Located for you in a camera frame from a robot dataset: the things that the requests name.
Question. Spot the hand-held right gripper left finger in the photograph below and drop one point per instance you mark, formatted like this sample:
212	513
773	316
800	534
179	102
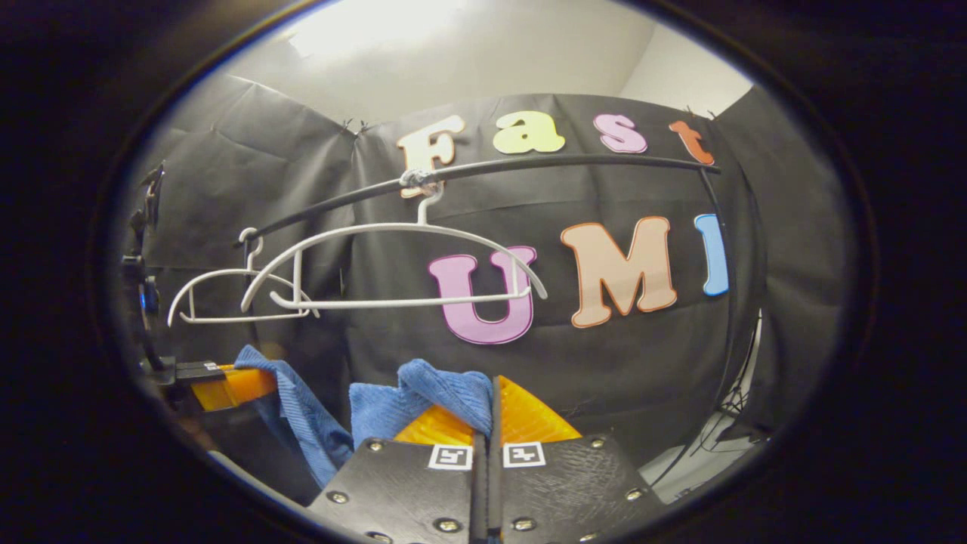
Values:
400	491

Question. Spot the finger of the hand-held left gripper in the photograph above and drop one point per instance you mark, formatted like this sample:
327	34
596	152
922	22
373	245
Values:
234	385

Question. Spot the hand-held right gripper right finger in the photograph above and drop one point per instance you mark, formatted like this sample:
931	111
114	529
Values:
559	483

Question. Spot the small white clothes hanger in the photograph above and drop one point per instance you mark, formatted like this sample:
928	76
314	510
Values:
211	276

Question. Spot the large white clothes hanger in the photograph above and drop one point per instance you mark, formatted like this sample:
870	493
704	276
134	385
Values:
378	227

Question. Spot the black clothes rack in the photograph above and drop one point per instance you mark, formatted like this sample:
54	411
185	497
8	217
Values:
574	161

